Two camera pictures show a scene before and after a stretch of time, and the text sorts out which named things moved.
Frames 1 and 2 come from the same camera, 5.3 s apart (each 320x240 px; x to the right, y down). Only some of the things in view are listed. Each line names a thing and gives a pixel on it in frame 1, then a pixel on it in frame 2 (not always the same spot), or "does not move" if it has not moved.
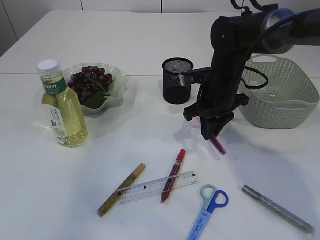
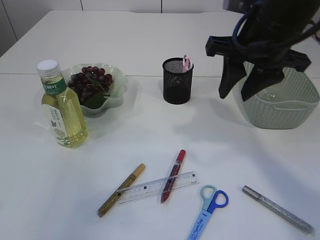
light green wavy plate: (117, 90) does not move
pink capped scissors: (195, 122) → (187, 62)
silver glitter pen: (279, 210) does not move
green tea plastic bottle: (63, 106) does not move
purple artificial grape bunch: (91, 84) does not move
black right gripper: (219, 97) → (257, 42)
